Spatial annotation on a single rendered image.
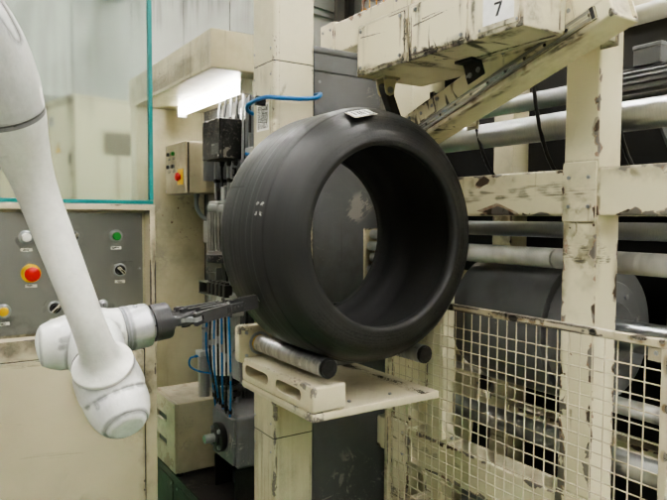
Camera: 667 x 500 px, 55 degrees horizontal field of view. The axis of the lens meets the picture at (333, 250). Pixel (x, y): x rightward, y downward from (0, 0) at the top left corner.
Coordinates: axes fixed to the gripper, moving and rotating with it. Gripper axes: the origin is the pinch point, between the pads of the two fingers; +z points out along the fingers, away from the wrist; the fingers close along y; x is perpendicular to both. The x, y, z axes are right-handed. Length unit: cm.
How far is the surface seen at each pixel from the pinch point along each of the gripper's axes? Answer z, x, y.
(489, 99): 70, -41, -11
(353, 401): 22.3, 27.1, -6.0
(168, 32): 355, -307, 975
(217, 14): 463, -348, 996
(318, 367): 12.2, 15.8, -8.7
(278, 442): 18, 46, 27
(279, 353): 12.1, 15.8, 9.2
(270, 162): 8.9, -29.9, -3.9
